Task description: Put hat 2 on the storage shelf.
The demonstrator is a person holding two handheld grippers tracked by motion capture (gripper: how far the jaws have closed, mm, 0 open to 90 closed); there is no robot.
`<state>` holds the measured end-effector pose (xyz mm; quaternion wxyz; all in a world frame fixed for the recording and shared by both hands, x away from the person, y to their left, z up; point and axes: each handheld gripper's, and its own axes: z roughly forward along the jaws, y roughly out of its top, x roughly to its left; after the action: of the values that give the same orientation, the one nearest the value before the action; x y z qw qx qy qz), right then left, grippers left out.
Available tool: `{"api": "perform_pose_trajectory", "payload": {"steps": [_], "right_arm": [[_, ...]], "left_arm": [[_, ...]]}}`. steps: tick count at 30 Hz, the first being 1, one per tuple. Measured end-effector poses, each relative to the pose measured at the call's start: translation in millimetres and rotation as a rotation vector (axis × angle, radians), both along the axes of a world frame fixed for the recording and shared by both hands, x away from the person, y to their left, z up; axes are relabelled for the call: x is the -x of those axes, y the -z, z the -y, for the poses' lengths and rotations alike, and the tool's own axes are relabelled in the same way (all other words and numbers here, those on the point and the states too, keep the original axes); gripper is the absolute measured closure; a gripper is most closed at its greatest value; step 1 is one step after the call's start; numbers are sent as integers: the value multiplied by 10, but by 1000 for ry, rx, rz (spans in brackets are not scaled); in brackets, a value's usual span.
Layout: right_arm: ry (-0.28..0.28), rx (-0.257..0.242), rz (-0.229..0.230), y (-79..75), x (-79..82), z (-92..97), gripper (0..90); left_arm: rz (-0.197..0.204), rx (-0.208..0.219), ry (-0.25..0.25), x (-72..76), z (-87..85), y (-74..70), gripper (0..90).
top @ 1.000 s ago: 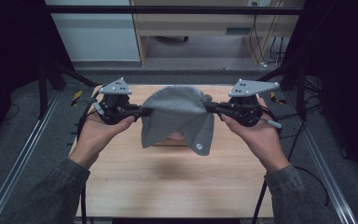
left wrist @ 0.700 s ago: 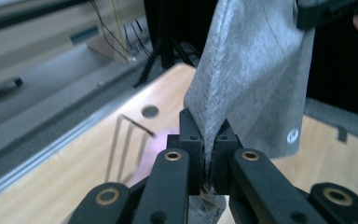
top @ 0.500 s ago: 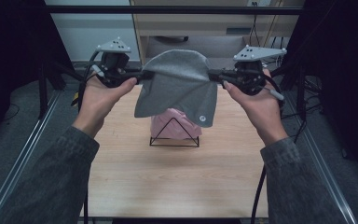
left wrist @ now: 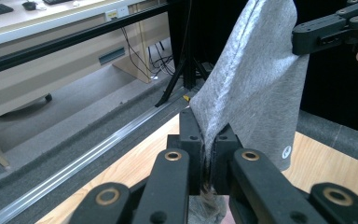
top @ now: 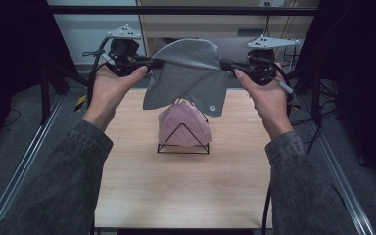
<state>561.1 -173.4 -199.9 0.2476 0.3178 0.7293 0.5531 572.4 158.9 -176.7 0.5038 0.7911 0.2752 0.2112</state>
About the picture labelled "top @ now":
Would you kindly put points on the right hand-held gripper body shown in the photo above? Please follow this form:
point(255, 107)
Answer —
point(263, 62)

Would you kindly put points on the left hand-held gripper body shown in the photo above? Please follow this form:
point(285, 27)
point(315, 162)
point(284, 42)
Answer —
point(124, 52)

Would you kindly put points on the grey beanie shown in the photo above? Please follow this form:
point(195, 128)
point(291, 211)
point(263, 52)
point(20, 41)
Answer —
point(189, 75)

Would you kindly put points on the pink beanie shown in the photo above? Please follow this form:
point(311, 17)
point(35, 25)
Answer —
point(182, 125)

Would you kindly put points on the person's left hand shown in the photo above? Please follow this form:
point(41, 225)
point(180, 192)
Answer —
point(108, 88)

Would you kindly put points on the person's right hand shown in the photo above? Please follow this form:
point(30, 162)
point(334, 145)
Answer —
point(269, 101)

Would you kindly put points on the white cabinet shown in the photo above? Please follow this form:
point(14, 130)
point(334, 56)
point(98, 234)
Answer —
point(84, 42)

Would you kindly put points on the light wooden desk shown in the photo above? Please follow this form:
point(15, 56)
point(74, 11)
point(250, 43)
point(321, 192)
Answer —
point(189, 26)

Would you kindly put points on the yellow black floor tape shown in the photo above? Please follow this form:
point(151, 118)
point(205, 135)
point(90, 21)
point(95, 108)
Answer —
point(80, 102)
point(296, 106)

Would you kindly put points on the black metal stand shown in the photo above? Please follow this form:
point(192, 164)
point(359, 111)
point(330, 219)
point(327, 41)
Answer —
point(316, 98)
point(45, 94)

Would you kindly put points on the black frame crossbar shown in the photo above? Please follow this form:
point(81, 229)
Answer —
point(176, 10)

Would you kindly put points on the aluminium floor rail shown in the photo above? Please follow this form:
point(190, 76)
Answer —
point(23, 163)
point(336, 163)

